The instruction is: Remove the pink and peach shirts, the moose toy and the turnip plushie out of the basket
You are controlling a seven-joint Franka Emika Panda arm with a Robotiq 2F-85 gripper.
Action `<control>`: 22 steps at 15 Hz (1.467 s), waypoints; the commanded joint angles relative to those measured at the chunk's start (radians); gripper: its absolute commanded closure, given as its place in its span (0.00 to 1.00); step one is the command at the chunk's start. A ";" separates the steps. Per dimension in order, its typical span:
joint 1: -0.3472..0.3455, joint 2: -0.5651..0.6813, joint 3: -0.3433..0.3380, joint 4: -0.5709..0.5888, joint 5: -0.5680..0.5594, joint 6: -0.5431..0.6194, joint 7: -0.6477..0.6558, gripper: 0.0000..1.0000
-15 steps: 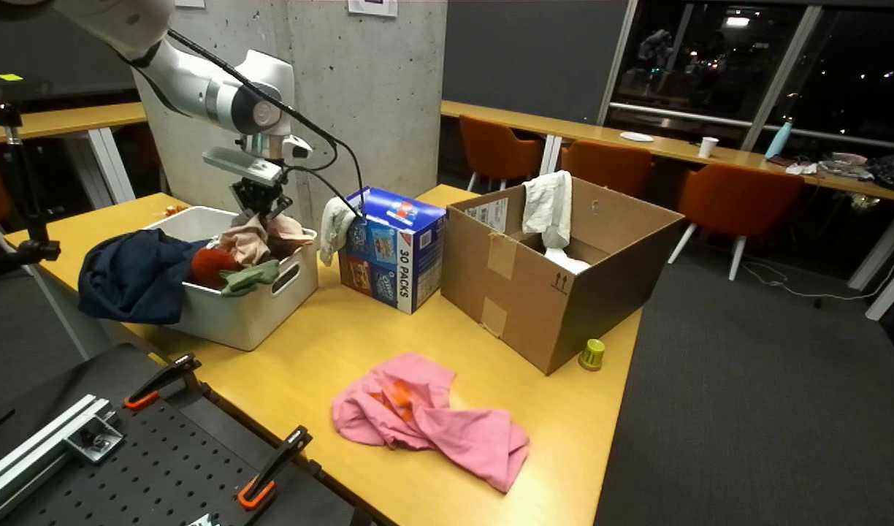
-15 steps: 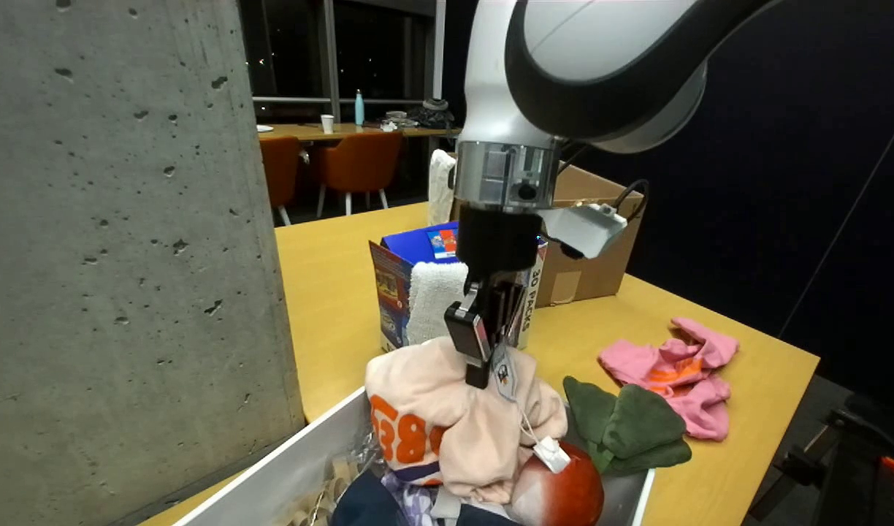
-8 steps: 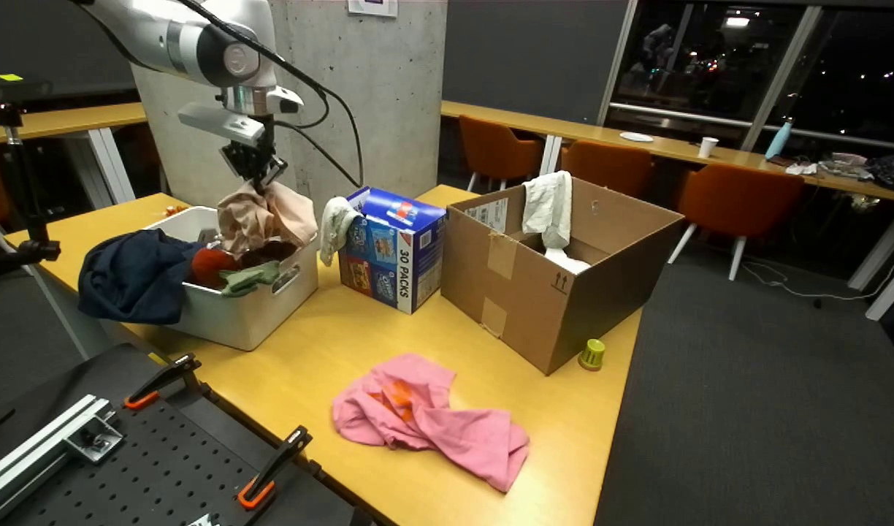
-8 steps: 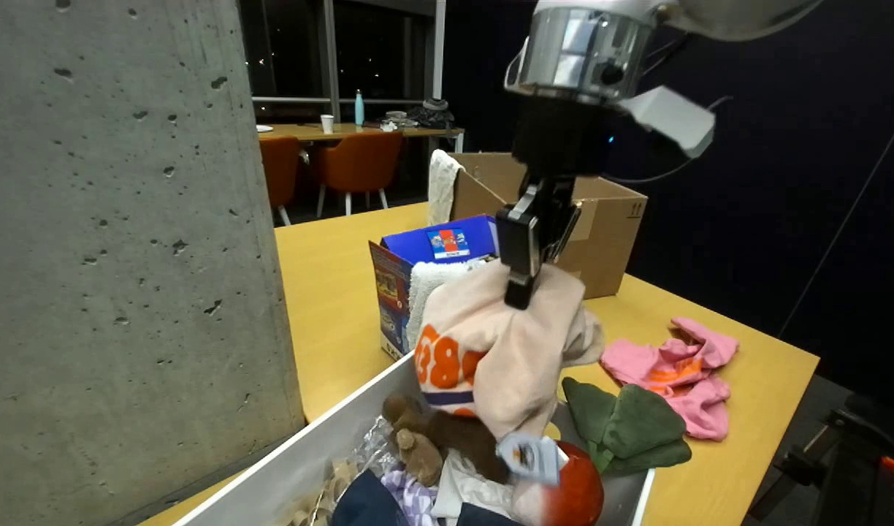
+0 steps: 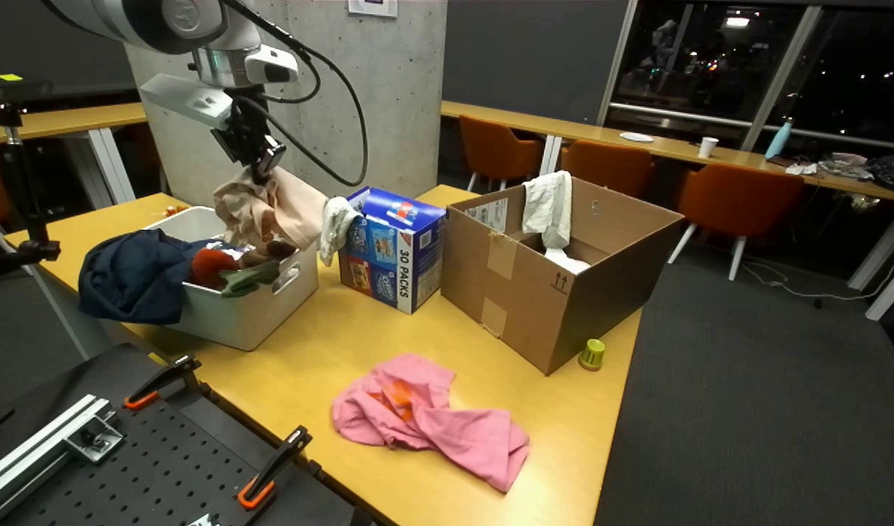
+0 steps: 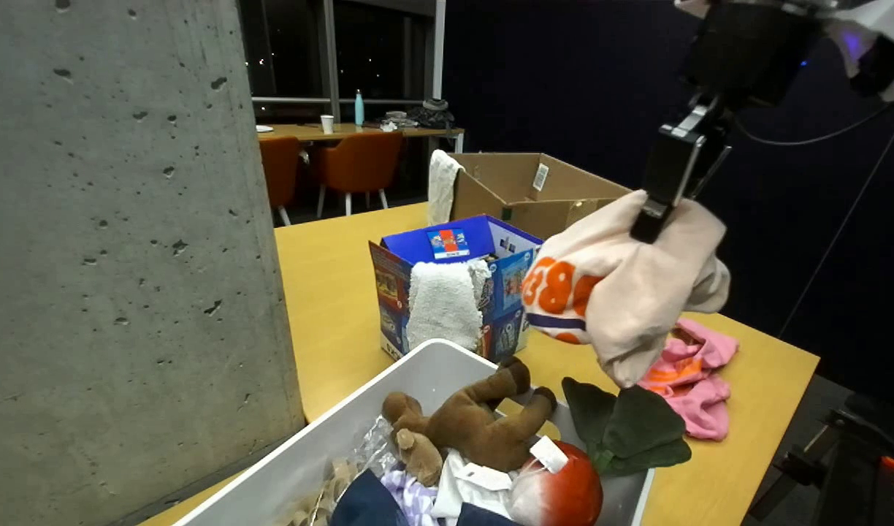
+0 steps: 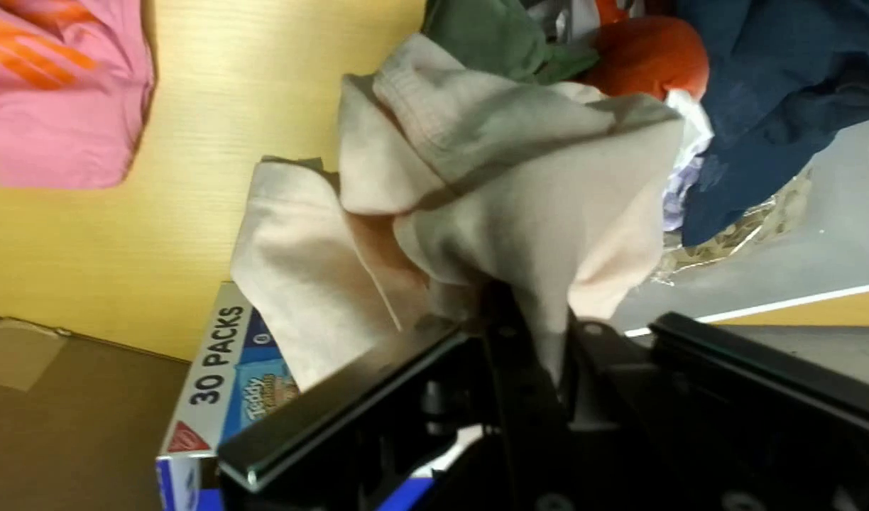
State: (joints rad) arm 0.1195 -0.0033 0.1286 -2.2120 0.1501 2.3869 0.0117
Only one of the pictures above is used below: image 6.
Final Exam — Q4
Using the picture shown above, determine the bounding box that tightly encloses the white towel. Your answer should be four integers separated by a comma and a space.
404, 255, 493, 354

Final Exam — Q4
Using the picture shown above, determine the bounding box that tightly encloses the purple patterned cloth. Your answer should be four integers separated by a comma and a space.
371, 452, 442, 526

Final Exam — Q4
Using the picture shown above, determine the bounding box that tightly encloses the black equipment stand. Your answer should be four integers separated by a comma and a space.
745, 392, 894, 526

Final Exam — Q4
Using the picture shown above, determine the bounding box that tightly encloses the peach shirt orange print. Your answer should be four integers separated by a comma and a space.
520, 186, 736, 392

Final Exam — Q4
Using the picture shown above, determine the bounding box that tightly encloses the navy blue cloth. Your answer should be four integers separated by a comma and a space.
328, 468, 515, 526

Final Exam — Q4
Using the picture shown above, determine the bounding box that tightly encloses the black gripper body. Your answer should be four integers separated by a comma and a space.
680, 0, 821, 109

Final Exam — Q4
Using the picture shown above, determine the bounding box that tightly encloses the blue snack variety box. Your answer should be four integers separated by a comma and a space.
366, 212, 546, 366

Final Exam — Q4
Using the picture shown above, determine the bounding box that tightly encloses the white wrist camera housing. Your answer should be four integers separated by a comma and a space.
823, 14, 894, 104

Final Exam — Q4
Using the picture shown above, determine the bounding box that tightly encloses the brown cardboard box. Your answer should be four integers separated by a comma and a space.
448, 148, 634, 243

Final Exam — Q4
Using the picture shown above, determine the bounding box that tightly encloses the white plastic bin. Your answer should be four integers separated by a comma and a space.
173, 335, 658, 526

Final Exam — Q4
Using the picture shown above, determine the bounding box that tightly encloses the pink shirt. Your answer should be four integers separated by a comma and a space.
636, 315, 743, 445

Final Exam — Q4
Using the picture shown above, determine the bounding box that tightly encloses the orange chair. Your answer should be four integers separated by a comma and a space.
314, 129, 406, 220
258, 135, 305, 231

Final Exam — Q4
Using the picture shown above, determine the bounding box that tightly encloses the long wooden counter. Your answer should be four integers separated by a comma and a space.
251, 120, 467, 154

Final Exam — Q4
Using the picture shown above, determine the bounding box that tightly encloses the dark bags pile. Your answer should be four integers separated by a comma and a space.
379, 97, 460, 132

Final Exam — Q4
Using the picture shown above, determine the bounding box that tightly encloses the white hanging cloth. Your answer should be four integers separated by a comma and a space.
423, 147, 464, 227

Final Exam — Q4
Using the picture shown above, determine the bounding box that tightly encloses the dark green cloth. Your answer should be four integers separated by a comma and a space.
508, 373, 696, 526

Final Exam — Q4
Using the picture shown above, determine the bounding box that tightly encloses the brown moose plush toy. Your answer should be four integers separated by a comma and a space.
379, 354, 562, 488

